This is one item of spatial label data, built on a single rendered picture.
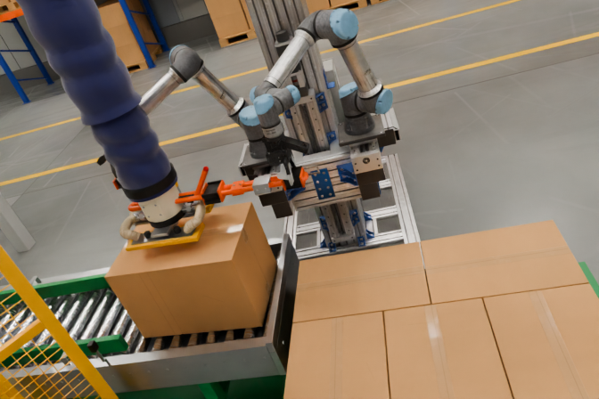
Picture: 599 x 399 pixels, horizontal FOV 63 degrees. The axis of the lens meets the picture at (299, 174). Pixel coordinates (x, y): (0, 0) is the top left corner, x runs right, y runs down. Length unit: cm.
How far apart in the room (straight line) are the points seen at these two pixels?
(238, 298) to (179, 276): 26
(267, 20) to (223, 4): 676
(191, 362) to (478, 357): 117
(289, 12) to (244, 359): 155
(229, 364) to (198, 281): 38
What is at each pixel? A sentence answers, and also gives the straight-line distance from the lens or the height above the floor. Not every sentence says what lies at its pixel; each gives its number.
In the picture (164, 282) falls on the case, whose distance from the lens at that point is 222.
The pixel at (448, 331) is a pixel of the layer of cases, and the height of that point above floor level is 54.
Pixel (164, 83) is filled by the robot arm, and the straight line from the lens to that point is 226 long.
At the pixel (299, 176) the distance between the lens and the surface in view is 191.
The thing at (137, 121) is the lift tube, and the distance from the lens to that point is 197.
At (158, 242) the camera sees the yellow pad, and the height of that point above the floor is 104.
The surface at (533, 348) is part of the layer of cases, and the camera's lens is 201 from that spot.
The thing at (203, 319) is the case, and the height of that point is 63.
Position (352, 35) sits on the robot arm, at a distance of 203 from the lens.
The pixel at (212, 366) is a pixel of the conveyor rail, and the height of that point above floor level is 51.
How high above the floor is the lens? 213
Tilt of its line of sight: 30 degrees down
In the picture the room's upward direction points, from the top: 19 degrees counter-clockwise
